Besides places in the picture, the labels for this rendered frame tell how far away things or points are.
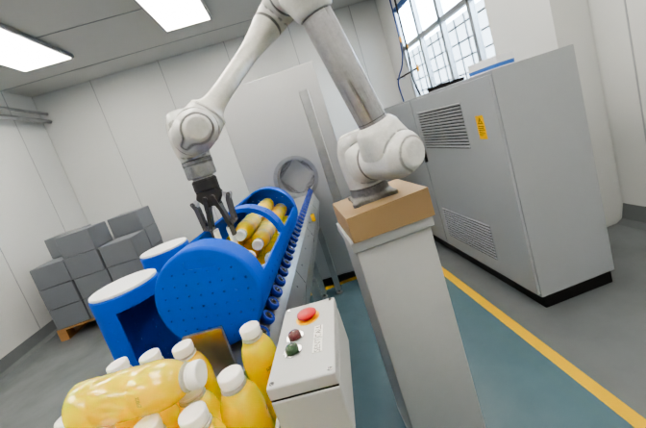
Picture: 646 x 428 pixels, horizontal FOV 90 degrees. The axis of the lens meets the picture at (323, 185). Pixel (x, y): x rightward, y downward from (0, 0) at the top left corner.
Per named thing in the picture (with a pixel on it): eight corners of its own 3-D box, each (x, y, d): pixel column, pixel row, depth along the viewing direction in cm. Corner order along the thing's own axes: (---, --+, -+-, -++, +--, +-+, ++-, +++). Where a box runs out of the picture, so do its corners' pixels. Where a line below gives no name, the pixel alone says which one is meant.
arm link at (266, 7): (247, 19, 112) (257, -2, 100) (273, -18, 117) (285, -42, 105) (278, 44, 117) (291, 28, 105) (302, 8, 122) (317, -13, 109)
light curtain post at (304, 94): (379, 316, 240) (308, 89, 214) (380, 320, 234) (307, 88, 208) (371, 318, 241) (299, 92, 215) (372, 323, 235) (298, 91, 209)
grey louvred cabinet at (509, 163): (443, 211, 411) (413, 99, 389) (616, 281, 199) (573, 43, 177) (404, 225, 406) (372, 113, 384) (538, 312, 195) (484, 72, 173)
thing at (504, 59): (484, 73, 215) (482, 62, 214) (514, 62, 192) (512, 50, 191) (469, 77, 212) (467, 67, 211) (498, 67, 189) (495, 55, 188)
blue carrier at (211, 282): (302, 235, 171) (292, 182, 167) (272, 341, 85) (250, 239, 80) (249, 242, 173) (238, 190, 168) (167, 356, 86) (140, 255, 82)
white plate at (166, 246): (180, 236, 222) (180, 238, 222) (136, 254, 205) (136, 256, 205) (191, 239, 200) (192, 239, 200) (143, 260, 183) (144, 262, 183)
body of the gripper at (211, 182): (219, 172, 104) (230, 199, 105) (195, 180, 104) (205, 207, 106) (211, 175, 96) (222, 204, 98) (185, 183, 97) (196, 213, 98)
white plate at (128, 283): (71, 308, 135) (72, 311, 135) (132, 290, 132) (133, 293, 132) (116, 277, 162) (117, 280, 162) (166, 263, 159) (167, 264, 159)
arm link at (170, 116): (177, 165, 102) (180, 163, 90) (159, 117, 100) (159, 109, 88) (211, 156, 106) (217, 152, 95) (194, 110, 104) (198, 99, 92)
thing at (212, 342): (241, 365, 80) (223, 321, 78) (238, 373, 77) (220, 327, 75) (204, 376, 80) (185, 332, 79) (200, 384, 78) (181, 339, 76)
